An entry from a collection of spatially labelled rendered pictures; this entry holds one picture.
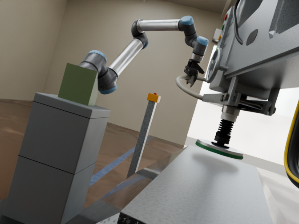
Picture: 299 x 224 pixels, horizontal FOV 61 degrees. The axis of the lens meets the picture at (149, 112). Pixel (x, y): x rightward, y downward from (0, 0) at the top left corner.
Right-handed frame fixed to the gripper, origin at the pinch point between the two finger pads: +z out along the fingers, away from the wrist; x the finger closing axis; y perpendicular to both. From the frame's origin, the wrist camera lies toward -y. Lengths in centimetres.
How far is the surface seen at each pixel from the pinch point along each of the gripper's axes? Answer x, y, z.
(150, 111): -61, -7, 58
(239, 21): 71, 40, -56
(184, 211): 134, 93, -27
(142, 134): -53, -1, 83
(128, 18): -618, -162, 37
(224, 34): 60, 36, -49
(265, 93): 89, 29, -32
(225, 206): 132, 81, -23
